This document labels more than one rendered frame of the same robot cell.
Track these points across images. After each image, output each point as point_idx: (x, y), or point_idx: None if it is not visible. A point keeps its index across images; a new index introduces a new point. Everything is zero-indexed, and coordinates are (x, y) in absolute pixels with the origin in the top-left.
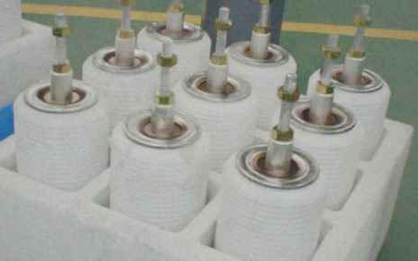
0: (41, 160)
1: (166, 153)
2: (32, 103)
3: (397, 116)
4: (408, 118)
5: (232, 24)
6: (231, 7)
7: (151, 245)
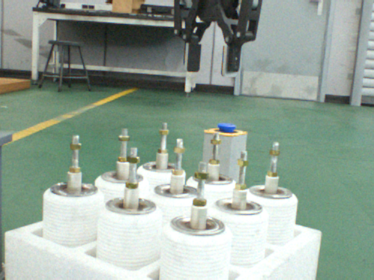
0: (227, 266)
1: (264, 210)
2: (216, 231)
3: (6, 227)
4: (10, 225)
5: None
6: None
7: (288, 257)
